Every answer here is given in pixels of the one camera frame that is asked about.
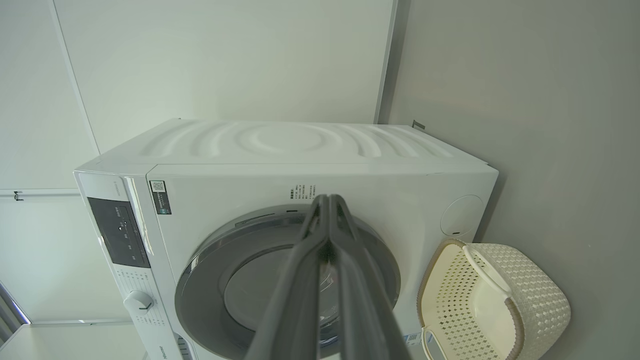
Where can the blue energy label sticker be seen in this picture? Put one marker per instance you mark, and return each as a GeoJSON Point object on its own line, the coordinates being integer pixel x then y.
{"type": "Point", "coordinates": [412, 339]}

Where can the black washer display panel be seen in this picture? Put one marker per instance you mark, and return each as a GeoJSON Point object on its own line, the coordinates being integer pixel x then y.
{"type": "Point", "coordinates": [117, 232]}

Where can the cream perforated laundry basket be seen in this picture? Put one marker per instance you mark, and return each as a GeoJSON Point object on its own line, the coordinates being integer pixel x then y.
{"type": "Point", "coordinates": [530, 300]}

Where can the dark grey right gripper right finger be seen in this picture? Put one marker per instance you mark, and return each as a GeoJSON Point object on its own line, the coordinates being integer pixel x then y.
{"type": "Point", "coordinates": [365, 320]}

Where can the round filter cover flap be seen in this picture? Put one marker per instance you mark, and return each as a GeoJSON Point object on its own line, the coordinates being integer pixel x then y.
{"type": "Point", "coordinates": [462, 215]}

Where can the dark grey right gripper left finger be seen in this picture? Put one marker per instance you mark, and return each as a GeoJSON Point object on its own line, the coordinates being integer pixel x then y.
{"type": "Point", "coordinates": [295, 310]}

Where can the silver metal partition leg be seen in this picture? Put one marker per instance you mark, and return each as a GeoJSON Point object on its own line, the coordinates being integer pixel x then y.
{"type": "Point", "coordinates": [418, 125]}

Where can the dark QR code sticker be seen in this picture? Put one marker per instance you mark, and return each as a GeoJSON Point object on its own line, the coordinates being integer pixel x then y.
{"type": "Point", "coordinates": [160, 197]}

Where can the white program dial knob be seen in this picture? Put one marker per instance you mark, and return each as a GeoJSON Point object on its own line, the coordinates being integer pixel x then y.
{"type": "Point", "coordinates": [138, 301]}

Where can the white partition panel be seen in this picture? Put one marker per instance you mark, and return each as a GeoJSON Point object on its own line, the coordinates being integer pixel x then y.
{"type": "Point", "coordinates": [225, 60]}

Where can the white front-load washing machine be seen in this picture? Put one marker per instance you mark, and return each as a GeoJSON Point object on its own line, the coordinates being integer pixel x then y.
{"type": "Point", "coordinates": [310, 175]}

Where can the round glass washer door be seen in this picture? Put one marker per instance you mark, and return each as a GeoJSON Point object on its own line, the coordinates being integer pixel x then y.
{"type": "Point", "coordinates": [210, 285]}

